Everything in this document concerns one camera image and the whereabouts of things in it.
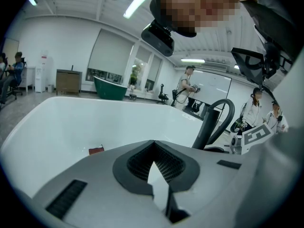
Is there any large white roller blind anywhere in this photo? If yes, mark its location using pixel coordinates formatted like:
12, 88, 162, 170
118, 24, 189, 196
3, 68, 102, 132
87, 28, 135, 77

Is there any white side table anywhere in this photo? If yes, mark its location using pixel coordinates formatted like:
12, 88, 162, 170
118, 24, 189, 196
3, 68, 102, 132
20, 66, 36, 90

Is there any white bathtub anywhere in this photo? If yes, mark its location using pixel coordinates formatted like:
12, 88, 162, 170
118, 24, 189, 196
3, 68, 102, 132
0, 96, 209, 199

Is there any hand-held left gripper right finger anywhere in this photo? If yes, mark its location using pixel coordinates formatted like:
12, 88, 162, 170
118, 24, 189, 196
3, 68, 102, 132
154, 127, 304, 228

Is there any black office chair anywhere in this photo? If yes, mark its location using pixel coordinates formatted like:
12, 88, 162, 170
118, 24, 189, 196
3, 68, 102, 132
156, 83, 169, 105
7, 58, 27, 101

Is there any whiteboard on black stand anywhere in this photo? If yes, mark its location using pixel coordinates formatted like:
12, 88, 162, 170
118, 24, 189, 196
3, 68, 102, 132
190, 70, 232, 99

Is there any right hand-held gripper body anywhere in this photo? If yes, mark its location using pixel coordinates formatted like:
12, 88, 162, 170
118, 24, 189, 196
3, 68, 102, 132
228, 123, 274, 155

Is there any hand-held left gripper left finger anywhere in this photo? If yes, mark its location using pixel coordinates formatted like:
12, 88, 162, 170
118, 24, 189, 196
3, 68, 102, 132
32, 140, 171, 228

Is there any dark red cloth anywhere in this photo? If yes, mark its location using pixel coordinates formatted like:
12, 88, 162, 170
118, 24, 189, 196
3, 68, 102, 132
88, 145, 105, 156

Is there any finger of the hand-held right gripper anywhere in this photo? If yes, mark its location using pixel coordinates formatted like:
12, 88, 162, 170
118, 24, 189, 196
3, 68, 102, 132
204, 145, 230, 153

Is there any person's grey clothing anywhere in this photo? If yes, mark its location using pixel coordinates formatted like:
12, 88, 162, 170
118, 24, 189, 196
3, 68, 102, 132
239, 0, 304, 64

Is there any person's head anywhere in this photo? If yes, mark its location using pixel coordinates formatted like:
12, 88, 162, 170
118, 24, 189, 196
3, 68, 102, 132
149, 0, 242, 38

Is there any white water dispenser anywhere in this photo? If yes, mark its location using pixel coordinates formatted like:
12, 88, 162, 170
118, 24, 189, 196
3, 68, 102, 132
35, 50, 49, 94

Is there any brown wooden cabinet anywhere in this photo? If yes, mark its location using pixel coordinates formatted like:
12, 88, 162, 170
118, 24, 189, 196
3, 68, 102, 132
56, 65, 83, 96

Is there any black chest pack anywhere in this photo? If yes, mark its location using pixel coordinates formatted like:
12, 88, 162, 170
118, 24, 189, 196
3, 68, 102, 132
231, 41, 293, 90

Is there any green bathtub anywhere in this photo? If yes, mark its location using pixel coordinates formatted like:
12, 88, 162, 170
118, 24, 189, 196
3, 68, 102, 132
93, 76, 128, 101

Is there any black head-mounted camera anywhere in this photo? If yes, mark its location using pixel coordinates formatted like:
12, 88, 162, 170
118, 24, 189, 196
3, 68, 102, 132
141, 19, 175, 57

